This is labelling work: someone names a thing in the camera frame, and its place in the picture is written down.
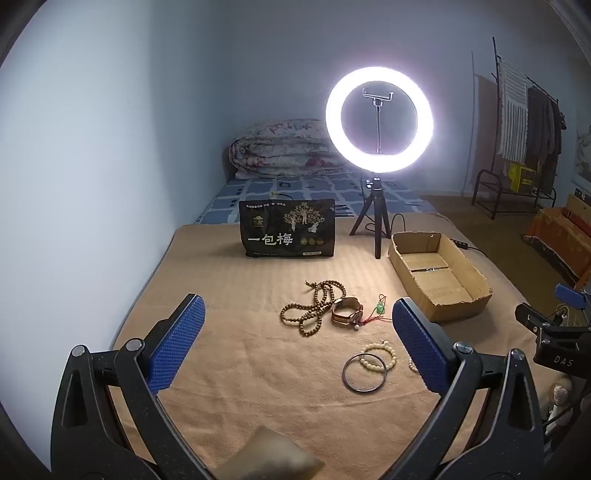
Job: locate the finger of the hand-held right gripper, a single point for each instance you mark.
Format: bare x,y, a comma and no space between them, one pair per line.
566,293
549,344

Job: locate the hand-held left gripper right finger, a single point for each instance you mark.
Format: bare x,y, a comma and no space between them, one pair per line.
420,350

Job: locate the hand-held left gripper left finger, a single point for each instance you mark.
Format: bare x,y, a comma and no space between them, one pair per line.
178,341

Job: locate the cardboard box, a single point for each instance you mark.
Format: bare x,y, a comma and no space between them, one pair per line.
438,277

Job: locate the silver metal bangle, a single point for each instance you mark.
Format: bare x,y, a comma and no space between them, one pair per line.
345,376

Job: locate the tan blanket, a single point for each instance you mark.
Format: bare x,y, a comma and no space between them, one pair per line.
231,360

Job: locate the small wooden box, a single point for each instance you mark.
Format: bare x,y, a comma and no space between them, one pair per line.
579,207

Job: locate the yellow box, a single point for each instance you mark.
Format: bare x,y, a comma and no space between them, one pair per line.
521,175

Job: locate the black clothes rack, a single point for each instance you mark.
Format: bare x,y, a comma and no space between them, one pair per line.
485,177

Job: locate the blurred beige object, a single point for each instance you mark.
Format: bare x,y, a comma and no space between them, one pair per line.
272,454

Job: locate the black snack bag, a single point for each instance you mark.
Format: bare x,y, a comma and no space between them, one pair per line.
286,230

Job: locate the dark hanging clothes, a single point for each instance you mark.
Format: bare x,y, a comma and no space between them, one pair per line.
545,124

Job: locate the blue patterned bed sheet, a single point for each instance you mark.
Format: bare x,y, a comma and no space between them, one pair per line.
258,189

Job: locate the white striped hanging cloth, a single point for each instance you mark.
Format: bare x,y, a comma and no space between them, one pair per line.
512,110

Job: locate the folded floral quilt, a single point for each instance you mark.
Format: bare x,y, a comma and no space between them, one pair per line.
281,147

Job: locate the phone holder on gooseneck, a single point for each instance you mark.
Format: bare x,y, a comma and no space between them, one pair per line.
378,95

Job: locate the landscape wall painting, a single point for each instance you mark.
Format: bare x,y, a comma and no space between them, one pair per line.
582,157

